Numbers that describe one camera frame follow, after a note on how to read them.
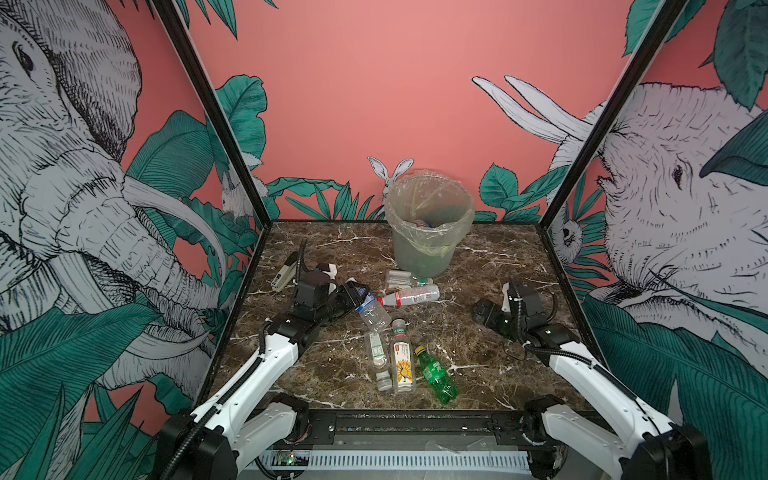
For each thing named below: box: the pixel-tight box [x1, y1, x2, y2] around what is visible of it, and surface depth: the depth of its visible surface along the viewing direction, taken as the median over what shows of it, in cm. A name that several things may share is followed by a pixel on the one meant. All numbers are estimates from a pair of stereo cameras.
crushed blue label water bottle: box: [355, 287, 392, 334], surface depth 76 cm
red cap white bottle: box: [377, 285, 440, 306], surface depth 96 cm
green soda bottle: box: [414, 345, 459, 405], surface depth 80 cm
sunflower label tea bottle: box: [391, 319, 416, 393], surface depth 81 cm
